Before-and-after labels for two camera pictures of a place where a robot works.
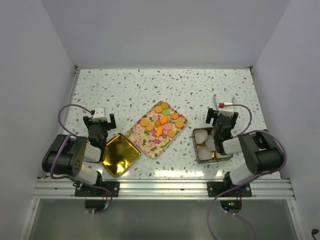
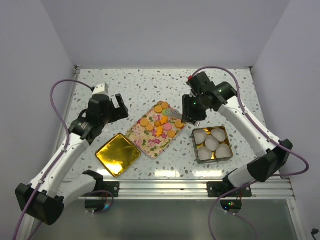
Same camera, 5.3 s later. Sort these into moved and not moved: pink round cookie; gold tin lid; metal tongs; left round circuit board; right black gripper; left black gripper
Moved: metal tongs; left black gripper; right black gripper
Not moved: pink round cookie; left round circuit board; gold tin lid
